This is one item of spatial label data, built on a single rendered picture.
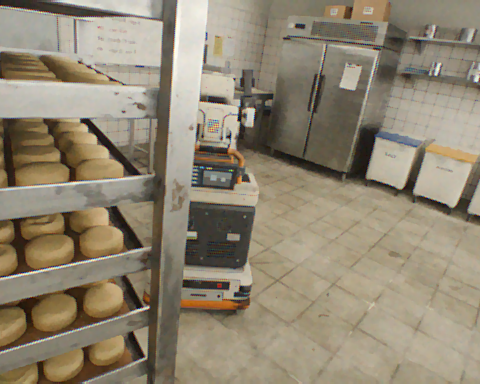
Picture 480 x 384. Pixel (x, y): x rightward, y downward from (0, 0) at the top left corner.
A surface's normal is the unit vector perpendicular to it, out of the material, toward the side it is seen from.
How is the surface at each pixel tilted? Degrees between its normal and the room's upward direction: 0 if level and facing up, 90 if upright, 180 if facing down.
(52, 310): 0
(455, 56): 90
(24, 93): 90
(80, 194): 90
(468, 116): 90
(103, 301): 0
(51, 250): 0
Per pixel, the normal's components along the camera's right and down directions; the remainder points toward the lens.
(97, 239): 0.14, -0.92
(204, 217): 0.10, 0.38
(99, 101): 0.55, 0.38
